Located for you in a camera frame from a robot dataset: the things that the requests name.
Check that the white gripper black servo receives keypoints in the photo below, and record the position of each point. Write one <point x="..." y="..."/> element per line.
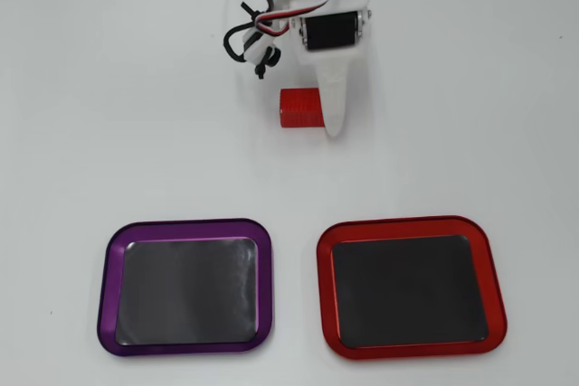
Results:
<point x="328" y="33"/>

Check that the red block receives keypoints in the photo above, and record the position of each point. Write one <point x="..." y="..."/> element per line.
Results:
<point x="299" y="108"/>

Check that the red metal dish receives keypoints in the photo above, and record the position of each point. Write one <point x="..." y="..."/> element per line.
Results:
<point x="495" y="295"/>

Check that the purple metal dish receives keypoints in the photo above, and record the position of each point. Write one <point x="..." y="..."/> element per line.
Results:
<point x="113" y="295"/>

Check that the black zip tie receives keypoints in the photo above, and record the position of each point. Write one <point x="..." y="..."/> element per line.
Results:
<point x="250" y="10"/>
<point x="270" y="58"/>

